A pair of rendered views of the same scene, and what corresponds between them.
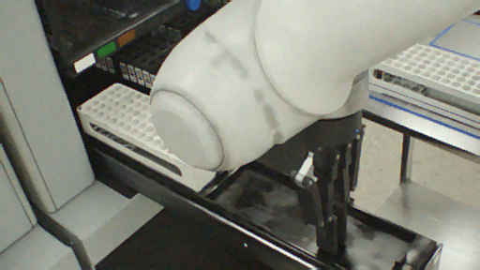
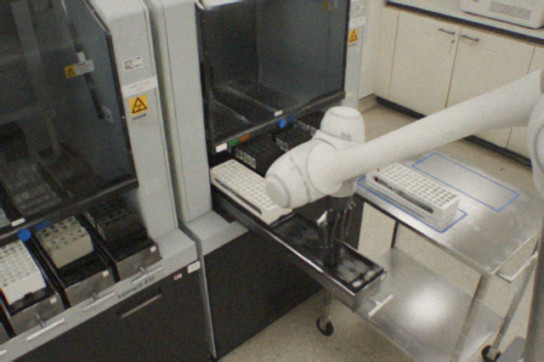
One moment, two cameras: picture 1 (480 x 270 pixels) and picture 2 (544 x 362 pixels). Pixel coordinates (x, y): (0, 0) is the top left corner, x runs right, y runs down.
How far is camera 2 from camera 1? 0.54 m
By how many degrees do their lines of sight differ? 8
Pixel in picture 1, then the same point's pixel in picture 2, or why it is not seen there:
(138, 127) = (242, 185)
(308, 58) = (324, 173)
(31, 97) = (191, 161)
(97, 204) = (211, 223)
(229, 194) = (284, 228)
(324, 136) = (332, 204)
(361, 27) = (342, 166)
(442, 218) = (411, 274)
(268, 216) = (302, 242)
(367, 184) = (372, 247)
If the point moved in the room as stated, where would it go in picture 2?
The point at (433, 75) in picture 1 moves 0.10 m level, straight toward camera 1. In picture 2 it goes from (404, 184) to (396, 201)
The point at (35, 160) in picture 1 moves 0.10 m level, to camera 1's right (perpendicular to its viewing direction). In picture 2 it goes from (184, 193) to (217, 195)
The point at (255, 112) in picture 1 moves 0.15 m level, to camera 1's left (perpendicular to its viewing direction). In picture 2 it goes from (303, 189) to (226, 185)
